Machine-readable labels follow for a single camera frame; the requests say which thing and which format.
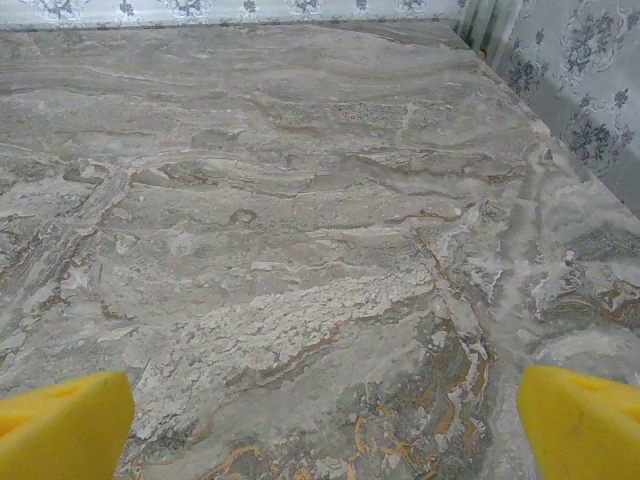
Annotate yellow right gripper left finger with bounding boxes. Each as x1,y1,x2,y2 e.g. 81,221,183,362
0,370,135,480

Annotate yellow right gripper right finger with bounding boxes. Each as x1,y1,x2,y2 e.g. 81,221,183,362
516,364,640,480

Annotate aluminium frame post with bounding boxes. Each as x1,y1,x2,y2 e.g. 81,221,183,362
457,0,509,59

